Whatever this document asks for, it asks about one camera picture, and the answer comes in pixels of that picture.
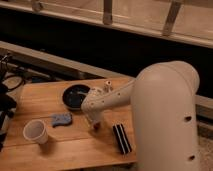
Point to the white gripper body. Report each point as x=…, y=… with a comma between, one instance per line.
x=94, y=117

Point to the red pepper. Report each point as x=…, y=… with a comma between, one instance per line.
x=96, y=126

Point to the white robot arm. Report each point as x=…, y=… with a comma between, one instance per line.
x=162, y=99

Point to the dark ceramic bowl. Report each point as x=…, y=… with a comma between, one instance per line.
x=74, y=95

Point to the blue sponge toy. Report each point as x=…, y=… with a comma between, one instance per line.
x=62, y=119

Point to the black striped block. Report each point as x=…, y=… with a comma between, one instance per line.
x=122, y=139

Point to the wooden table board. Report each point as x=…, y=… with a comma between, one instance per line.
x=68, y=148

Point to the white paper cup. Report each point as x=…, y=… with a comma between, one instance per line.
x=35, y=130

